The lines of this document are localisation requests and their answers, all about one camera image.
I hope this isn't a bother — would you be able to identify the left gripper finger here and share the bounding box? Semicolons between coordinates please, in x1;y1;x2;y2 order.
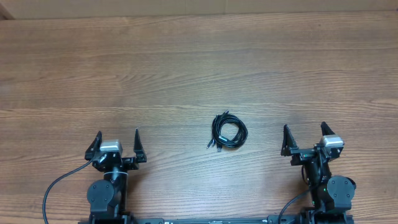
85;131;102;161
134;129;147;163

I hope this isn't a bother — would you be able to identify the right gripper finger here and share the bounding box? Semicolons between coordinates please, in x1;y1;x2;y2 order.
280;124;298;156
320;121;335;136

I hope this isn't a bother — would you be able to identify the black usb cable bundle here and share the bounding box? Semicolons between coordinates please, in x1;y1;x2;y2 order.
206;110;249;152

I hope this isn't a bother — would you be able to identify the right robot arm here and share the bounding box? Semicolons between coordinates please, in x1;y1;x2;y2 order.
277;122;356;223

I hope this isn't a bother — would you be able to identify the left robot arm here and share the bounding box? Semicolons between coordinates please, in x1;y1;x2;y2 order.
85;131;147;223

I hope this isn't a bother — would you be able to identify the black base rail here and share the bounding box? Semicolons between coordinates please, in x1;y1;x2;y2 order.
131;215;306;224

